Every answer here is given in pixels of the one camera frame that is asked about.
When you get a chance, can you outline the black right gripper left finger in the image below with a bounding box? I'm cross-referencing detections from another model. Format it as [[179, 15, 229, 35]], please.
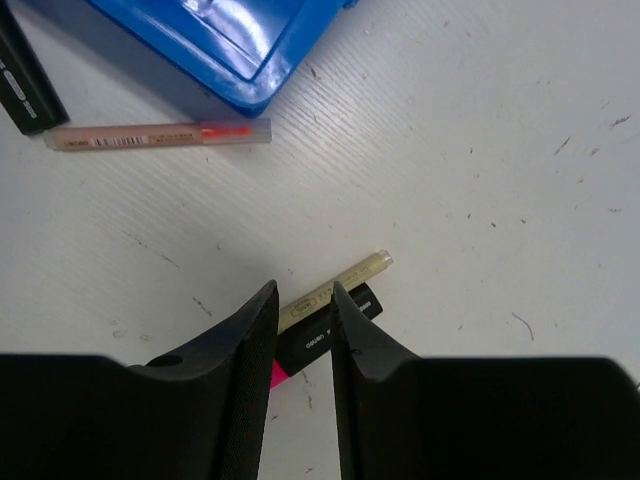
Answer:
[[1, 282, 279, 479]]

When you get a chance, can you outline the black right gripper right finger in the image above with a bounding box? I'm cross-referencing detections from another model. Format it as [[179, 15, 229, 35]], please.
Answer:
[[331, 285, 639, 479]]

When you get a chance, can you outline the pink cap black highlighter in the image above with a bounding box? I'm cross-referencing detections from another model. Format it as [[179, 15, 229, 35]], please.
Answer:
[[270, 283, 383, 389]]

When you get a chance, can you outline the slim yellow highlighter pen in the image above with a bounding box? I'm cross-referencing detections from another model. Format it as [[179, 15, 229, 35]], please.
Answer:
[[278, 250, 393, 334]]

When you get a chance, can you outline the slim orange highlighter pen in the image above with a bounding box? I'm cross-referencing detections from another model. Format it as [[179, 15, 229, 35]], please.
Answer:
[[43, 119, 272, 152]]

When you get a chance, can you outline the orange cap black highlighter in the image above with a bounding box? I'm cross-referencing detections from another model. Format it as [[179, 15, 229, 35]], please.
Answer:
[[0, 1, 69, 136]]

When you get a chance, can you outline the blue plastic divided tray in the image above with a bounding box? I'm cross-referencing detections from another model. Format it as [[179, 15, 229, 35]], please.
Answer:
[[39, 0, 355, 118]]

